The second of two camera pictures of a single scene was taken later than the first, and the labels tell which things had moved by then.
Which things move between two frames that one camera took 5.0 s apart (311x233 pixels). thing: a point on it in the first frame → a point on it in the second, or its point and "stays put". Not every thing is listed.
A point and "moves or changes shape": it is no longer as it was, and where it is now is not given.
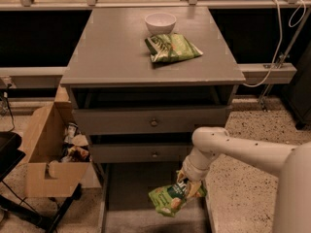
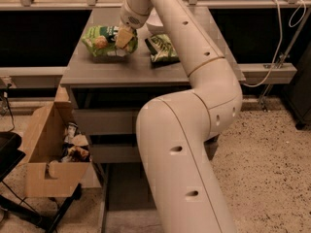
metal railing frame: x=293 y=0 stays put
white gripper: x=191 y=173 → x=130 y=20
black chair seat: x=10 y=154 stays put
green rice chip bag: x=170 y=199 moves or changes shape
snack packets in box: x=76 y=146 stays put
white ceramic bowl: x=159 y=22 stays put
